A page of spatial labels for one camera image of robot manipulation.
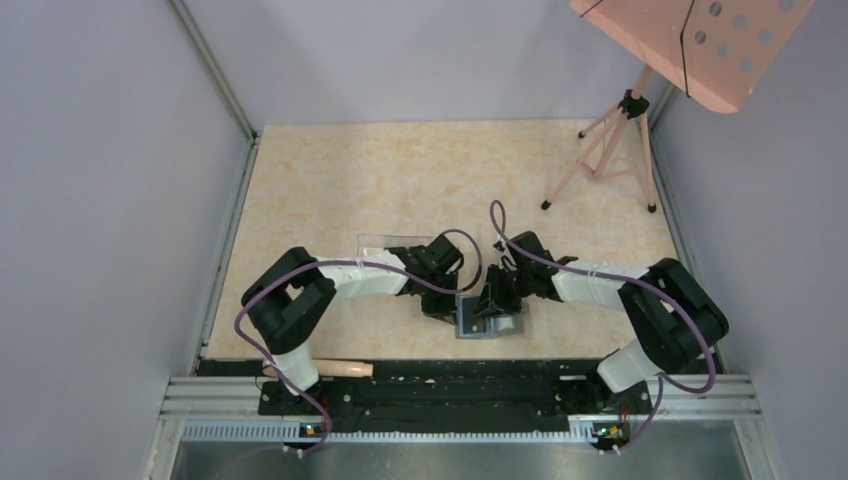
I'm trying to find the pink music stand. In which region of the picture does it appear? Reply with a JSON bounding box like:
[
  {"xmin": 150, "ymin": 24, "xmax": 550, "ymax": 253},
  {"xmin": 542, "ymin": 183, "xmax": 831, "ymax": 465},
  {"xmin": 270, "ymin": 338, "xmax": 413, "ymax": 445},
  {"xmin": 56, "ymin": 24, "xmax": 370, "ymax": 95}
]
[{"xmin": 540, "ymin": 0, "xmax": 814, "ymax": 212}]

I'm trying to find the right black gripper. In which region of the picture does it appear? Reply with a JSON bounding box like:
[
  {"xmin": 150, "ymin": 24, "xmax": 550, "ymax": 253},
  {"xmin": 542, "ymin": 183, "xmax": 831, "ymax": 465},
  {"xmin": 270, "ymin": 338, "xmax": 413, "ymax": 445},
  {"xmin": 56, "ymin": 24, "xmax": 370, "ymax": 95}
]
[{"xmin": 472, "ymin": 263, "xmax": 534, "ymax": 320}]

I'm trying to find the clear plastic card box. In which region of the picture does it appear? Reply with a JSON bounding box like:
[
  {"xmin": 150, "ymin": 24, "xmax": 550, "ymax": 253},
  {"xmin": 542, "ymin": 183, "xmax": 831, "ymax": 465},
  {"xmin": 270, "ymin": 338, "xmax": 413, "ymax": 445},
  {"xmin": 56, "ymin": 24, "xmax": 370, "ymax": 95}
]
[{"xmin": 356, "ymin": 233, "xmax": 435, "ymax": 257}]

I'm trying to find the beige cylindrical handle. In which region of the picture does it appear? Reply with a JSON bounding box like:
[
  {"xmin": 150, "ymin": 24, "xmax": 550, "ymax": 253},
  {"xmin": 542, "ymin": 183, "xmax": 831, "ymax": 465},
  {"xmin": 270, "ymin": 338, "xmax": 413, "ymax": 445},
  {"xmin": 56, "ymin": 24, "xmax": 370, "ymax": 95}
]
[{"xmin": 313, "ymin": 359, "xmax": 374, "ymax": 378}]

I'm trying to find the grey card holder wallet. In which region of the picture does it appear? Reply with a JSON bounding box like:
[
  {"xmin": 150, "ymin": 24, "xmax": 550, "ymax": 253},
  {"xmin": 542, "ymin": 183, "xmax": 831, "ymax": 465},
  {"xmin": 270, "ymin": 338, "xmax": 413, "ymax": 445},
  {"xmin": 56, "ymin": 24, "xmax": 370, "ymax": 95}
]
[{"xmin": 455, "ymin": 313, "xmax": 525, "ymax": 340}]

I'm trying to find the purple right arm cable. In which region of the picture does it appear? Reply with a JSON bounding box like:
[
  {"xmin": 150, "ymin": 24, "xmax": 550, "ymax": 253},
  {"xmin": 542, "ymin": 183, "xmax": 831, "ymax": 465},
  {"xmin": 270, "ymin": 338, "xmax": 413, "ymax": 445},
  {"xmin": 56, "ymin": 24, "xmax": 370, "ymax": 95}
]
[{"xmin": 488, "ymin": 200, "xmax": 718, "ymax": 455}]

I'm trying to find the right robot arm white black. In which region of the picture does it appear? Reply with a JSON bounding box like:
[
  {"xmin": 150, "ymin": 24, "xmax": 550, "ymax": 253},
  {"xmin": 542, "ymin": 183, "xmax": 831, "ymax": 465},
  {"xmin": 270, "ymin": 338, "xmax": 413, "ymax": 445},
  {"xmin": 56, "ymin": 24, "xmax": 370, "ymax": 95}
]
[{"xmin": 472, "ymin": 231, "xmax": 729, "ymax": 412}]

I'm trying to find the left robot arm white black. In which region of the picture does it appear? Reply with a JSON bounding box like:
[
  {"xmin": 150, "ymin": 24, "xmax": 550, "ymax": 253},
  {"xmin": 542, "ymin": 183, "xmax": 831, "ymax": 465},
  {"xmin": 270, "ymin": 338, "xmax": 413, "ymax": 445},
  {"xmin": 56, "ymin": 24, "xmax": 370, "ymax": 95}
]
[{"xmin": 241, "ymin": 234, "xmax": 464, "ymax": 414}]

